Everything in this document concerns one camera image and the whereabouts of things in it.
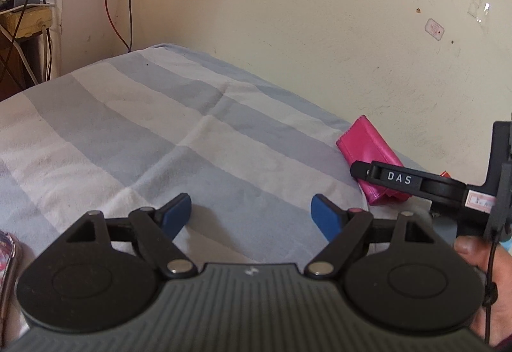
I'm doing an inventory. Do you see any pink wallet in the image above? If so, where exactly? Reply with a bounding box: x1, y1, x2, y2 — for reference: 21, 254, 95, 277
336, 115, 412, 206

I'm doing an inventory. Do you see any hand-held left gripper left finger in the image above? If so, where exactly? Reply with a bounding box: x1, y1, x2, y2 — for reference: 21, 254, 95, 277
66, 193, 197, 280

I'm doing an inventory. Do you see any black lanyard cord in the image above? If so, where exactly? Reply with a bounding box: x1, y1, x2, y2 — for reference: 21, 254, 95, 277
482, 230, 500, 342

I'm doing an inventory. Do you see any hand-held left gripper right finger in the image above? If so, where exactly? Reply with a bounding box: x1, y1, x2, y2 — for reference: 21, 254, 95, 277
304, 194, 436, 280

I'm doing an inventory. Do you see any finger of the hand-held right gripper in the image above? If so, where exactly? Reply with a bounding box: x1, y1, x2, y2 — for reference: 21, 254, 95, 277
350, 161, 425, 196

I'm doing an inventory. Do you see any person's right hand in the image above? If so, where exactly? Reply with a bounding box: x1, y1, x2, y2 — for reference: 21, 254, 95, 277
454, 234, 512, 348

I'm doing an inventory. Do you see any wall sticker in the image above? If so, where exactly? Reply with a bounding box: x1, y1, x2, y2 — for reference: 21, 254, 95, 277
425, 18, 445, 41

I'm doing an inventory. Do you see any yellow box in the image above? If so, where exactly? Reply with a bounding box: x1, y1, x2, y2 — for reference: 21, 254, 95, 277
0, 4, 54, 40

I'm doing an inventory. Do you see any striped bed sheet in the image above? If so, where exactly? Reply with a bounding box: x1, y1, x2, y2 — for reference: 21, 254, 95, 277
0, 42, 374, 268

